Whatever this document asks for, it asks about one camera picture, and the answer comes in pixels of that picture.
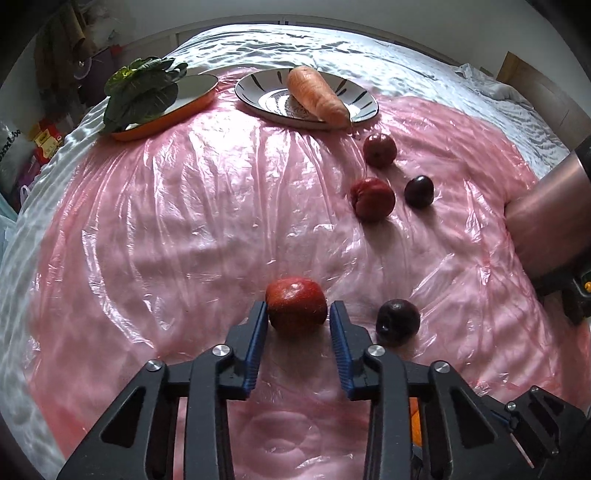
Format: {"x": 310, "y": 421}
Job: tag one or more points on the black and copper kettle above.
{"x": 549, "y": 212}

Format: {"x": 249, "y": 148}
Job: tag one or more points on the red plum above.
{"x": 379, "y": 149}
{"x": 295, "y": 300}

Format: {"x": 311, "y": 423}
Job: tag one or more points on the white black striped plate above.
{"x": 263, "y": 92}

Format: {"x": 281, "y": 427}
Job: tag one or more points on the dark purple cabinet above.
{"x": 101, "y": 69}

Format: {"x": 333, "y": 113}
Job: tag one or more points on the orange oval plate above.
{"x": 194, "y": 90}

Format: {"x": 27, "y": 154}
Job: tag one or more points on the green leafy vegetable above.
{"x": 138, "y": 97}

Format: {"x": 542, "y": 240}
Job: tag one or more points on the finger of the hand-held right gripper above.
{"x": 540, "y": 424}

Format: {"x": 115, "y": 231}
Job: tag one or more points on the pink plastic sheet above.
{"x": 184, "y": 230}

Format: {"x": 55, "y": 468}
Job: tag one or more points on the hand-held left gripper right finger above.
{"x": 341, "y": 355}

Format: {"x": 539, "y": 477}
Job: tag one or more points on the carrot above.
{"x": 314, "y": 94}

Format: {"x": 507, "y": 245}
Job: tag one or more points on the wooden headboard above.
{"x": 545, "y": 92}

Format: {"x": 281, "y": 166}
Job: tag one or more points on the crumpled white cloth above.
{"x": 498, "y": 90}

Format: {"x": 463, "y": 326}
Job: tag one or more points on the red apple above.
{"x": 372, "y": 198}

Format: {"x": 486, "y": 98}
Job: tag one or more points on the brown hanging coat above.
{"x": 60, "y": 50}

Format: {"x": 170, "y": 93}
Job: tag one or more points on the red and yellow boxes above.
{"x": 46, "y": 141}

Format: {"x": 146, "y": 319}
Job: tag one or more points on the orange mandarin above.
{"x": 415, "y": 424}

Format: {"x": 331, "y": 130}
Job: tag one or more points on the grey printed bag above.
{"x": 11, "y": 152}

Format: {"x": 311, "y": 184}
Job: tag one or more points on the dark purple plum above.
{"x": 398, "y": 322}
{"x": 419, "y": 191}

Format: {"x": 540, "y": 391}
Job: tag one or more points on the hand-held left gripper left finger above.
{"x": 256, "y": 350}

